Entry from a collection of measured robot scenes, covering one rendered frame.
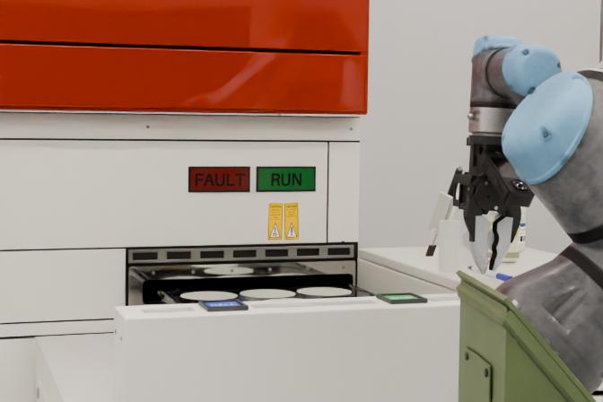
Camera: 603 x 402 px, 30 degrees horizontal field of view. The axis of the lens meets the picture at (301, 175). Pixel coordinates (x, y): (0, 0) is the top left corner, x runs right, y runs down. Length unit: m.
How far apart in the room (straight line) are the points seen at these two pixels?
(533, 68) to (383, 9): 2.21
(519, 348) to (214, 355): 0.47
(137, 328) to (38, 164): 0.66
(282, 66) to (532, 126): 0.95
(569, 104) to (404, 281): 0.86
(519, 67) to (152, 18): 0.71
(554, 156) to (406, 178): 2.67
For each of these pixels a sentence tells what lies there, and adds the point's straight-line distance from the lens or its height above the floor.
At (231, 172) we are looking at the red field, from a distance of 2.11.
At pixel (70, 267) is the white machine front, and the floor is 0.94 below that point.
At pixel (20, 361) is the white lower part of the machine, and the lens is 2.09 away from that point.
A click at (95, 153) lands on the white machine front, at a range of 2.06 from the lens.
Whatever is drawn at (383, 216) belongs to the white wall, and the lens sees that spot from 3.82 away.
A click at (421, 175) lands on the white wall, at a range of 3.86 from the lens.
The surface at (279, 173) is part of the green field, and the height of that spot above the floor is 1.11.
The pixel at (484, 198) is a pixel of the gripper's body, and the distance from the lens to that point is 1.74.
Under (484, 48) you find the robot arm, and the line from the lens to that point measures 1.75.
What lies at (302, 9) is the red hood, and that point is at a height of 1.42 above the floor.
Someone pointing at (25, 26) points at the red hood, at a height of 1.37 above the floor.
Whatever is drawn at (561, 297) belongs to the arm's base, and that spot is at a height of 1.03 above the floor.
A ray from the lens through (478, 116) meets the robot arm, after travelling 1.75.
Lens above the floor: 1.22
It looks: 3 degrees down
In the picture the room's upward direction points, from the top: 1 degrees clockwise
